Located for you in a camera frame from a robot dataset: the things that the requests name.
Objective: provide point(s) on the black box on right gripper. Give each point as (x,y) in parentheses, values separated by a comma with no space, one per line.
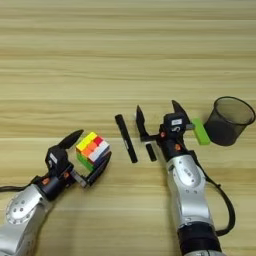
(175,124)

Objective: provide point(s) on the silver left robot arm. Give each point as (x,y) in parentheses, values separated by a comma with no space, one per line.
(21,216)

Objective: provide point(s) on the black mesh pen cup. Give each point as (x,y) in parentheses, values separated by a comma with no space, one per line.
(230,121)

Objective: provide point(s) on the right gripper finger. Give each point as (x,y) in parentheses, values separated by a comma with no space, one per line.
(180,111)
(141,123)

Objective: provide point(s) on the multicolour puzzle cube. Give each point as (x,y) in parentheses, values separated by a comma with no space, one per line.
(92,151)

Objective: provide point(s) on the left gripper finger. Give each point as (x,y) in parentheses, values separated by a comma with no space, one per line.
(70,139)
(100,168)

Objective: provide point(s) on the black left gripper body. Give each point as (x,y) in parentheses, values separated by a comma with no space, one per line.
(58,183)

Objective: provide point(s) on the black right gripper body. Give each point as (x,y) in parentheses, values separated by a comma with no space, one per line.
(173,146)

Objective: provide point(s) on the all black marker pen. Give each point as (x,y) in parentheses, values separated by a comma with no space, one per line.
(126,138)

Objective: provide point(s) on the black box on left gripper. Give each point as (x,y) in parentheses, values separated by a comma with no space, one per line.
(56,159)

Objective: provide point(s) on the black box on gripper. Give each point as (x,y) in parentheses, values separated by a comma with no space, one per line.
(175,124)
(56,159)

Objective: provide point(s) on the green rectangular block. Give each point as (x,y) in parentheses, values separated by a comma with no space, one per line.
(201,131)

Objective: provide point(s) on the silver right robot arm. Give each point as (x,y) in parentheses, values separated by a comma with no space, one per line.
(191,200)

